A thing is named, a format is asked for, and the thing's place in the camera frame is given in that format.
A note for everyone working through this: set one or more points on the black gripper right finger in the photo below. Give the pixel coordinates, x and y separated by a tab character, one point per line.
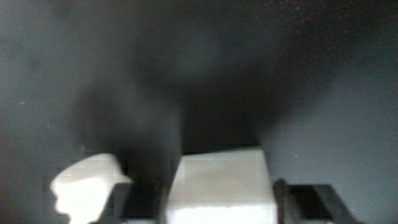
310	204

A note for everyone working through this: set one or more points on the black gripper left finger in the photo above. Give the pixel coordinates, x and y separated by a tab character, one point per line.
132	207

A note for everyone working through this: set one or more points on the white leg tagged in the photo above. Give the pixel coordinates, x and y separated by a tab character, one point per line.
221	192
83	187

